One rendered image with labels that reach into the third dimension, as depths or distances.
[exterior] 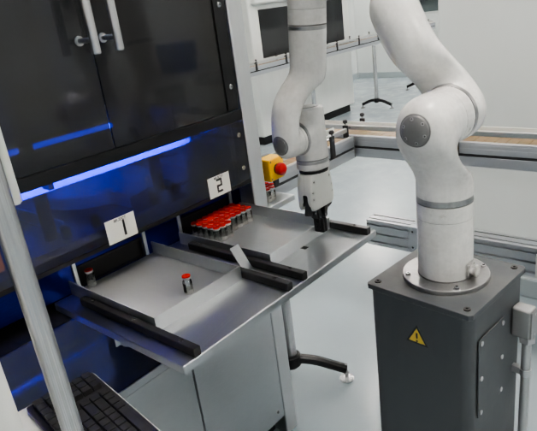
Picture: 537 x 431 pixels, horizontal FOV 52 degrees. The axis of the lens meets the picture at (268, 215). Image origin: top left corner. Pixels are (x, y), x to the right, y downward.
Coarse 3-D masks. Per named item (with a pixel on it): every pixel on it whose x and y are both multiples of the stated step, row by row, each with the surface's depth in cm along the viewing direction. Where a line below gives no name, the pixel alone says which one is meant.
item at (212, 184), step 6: (222, 174) 158; (228, 174) 160; (210, 180) 155; (222, 180) 158; (228, 180) 160; (210, 186) 155; (216, 186) 157; (222, 186) 159; (228, 186) 161; (210, 192) 156; (216, 192) 157; (222, 192) 159; (210, 198) 156
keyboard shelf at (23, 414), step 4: (120, 396) 108; (20, 412) 107; (24, 412) 107; (20, 416) 106; (24, 416) 106; (28, 416) 106; (144, 416) 102; (24, 420) 105; (28, 420) 105; (32, 420) 105; (148, 420) 101; (24, 424) 104; (28, 424) 104; (32, 424) 103; (36, 424) 103; (152, 424) 100; (24, 428) 103; (28, 428) 102; (32, 428) 102; (36, 428) 102; (40, 428) 102
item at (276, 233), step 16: (256, 208) 170; (272, 208) 165; (256, 224) 163; (272, 224) 162; (288, 224) 160; (304, 224) 159; (192, 240) 153; (208, 240) 149; (224, 240) 155; (240, 240) 153; (256, 240) 152; (272, 240) 151; (288, 240) 149; (304, 240) 145; (256, 256) 138; (272, 256) 136
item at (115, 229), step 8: (120, 216) 134; (128, 216) 136; (104, 224) 131; (112, 224) 132; (120, 224) 134; (128, 224) 136; (112, 232) 133; (120, 232) 134; (128, 232) 136; (136, 232) 138; (112, 240) 133; (120, 240) 135
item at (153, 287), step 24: (144, 264) 146; (168, 264) 144; (192, 264) 143; (216, 264) 136; (72, 288) 135; (96, 288) 137; (120, 288) 135; (144, 288) 133; (168, 288) 132; (216, 288) 126; (144, 312) 116; (168, 312) 116
